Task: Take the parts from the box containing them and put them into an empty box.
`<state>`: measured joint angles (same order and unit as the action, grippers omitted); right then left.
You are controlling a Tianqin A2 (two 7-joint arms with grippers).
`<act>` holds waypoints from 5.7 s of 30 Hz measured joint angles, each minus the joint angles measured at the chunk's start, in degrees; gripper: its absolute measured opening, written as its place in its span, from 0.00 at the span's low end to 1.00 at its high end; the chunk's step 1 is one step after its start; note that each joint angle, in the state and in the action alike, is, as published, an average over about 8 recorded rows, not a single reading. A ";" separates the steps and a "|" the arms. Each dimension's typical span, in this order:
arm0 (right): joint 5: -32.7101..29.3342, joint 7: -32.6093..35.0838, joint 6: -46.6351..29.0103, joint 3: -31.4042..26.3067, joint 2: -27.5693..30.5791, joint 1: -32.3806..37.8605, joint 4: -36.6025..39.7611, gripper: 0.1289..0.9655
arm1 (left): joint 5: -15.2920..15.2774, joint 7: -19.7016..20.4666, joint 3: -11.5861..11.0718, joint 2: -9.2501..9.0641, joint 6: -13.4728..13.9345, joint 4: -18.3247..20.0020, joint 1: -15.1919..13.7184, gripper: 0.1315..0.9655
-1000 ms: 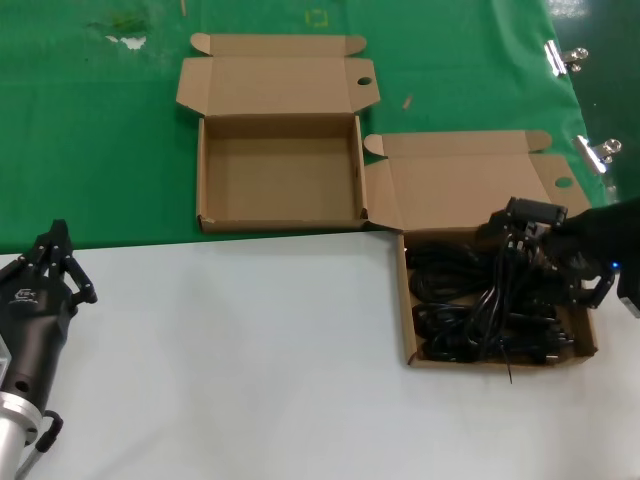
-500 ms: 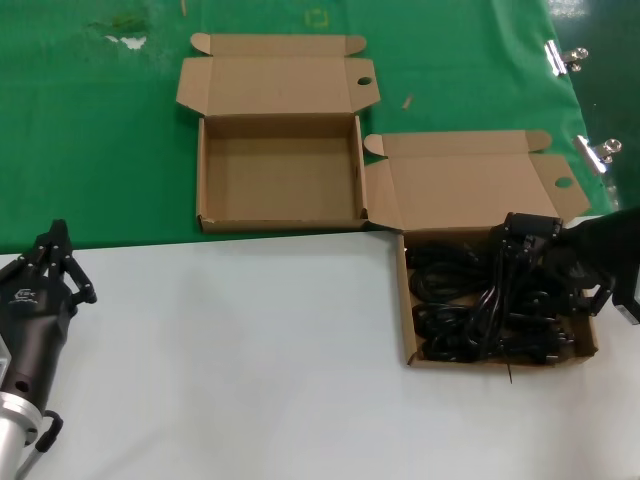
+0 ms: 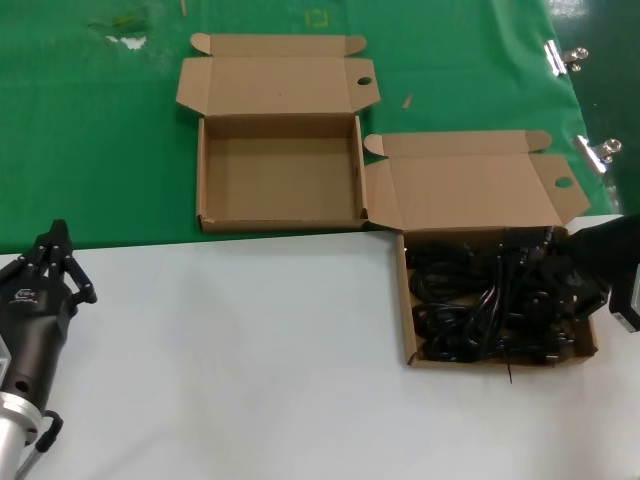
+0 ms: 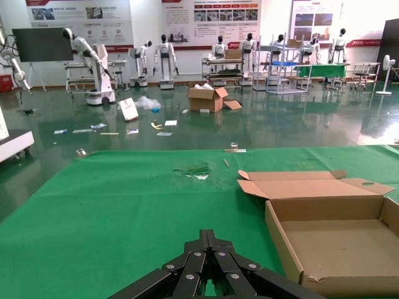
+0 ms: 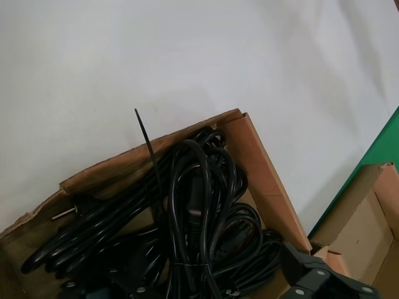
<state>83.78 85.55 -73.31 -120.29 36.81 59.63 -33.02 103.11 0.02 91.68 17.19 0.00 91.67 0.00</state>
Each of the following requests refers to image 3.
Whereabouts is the green table mat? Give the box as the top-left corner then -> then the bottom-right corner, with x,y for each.
0,0 -> 624,256

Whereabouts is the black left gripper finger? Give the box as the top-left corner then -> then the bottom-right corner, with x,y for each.
0,223 -> 55,286
49,219 -> 99,307

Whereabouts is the brown cardboard box with cables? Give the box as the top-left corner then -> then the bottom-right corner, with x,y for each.
363,129 -> 601,371

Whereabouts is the silver binder clip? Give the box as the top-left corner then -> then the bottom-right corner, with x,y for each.
573,134 -> 624,175
543,40 -> 590,77

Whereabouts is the empty-lidded brown cardboard box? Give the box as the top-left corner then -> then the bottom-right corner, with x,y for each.
174,32 -> 382,235

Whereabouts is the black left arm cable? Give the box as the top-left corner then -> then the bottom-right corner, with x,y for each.
14,408 -> 65,480

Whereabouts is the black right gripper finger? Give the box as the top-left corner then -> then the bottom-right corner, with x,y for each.
542,249 -> 586,287
572,282 -> 609,319

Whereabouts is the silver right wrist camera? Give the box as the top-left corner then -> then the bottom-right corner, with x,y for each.
608,263 -> 640,334

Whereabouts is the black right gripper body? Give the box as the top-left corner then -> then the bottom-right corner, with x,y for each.
569,213 -> 640,296

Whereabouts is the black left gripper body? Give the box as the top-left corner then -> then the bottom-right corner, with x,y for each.
0,277 -> 79,404

